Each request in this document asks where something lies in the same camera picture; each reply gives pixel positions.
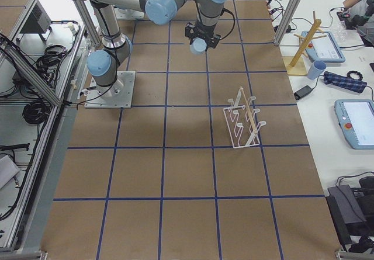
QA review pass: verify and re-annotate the blue cup on desk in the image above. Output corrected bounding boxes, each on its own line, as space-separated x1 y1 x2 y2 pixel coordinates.
307 60 327 80

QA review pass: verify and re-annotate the light blue plastic cup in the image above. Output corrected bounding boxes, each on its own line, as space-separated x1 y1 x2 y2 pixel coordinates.
190 37 207 55

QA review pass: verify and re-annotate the blue teach pendant near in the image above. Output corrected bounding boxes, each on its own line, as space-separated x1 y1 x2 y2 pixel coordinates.
334 99 373 150

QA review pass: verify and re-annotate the white wire cup rack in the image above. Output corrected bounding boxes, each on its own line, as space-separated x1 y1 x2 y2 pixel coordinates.
223 87 266 148

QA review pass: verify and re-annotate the black power adapter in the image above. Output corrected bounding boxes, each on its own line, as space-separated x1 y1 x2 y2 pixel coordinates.
294 85 313 100

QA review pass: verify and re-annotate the blue teach pendant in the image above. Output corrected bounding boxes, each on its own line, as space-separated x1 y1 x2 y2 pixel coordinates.
305 31 345 64
334 99 373 150

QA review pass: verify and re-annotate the blue teach pendant far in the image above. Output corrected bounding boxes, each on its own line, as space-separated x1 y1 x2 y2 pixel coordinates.
305 31 345 64

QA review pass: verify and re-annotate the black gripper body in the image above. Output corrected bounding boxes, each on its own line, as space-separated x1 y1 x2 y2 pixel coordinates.
185 22 221 49

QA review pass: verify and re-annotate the wooden mug tree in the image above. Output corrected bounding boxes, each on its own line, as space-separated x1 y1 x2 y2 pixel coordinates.
283 12 327 76

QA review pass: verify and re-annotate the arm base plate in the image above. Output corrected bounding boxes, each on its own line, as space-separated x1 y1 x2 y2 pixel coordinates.
84 71 136 109
114 8 144 20

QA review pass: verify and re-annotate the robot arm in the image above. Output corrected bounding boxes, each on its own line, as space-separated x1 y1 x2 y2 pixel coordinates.
75 0 226 97

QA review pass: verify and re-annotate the blue plaid pencil case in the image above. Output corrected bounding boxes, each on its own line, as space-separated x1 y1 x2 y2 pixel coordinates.
323 71 367 93

